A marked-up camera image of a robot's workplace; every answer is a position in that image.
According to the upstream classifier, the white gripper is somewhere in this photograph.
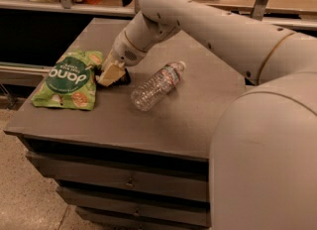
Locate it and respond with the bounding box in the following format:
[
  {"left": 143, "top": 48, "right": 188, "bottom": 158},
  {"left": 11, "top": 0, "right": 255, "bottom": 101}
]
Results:
[{"left": 96, "top": 31, "right": 147, "bottom": 86}]

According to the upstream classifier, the black rxbar chocolate bar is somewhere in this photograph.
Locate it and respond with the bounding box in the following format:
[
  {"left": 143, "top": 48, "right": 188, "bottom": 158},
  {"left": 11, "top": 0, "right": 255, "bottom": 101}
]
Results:
[{"left": 94, "top": 66, "right": 132, "bottom": 87}]

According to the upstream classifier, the clear plastic water bottle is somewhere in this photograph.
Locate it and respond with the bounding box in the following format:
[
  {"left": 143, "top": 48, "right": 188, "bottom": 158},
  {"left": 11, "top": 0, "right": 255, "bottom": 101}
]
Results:
[{"left": 131, "top": 61, "right": 186, "bottom": 111}]

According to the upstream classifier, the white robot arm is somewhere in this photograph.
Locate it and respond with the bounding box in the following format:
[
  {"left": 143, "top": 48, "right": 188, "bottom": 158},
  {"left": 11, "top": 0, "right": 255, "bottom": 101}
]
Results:
[{"left": 107, "top": 0, "right": 317, "bottom": 230}]

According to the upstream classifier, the green rice chip bag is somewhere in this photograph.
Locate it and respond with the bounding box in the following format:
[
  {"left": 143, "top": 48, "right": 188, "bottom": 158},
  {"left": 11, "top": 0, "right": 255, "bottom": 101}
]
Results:
[{"left": 31, "top": 51, "right": 103, "bottom": 111}]

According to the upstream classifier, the grey metal shelf rail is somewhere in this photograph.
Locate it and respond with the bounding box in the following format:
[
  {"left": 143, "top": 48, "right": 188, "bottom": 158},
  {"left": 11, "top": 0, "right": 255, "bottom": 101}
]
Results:
[{"left": 0, "top": 0, "right": 317, "bottom": 31}]

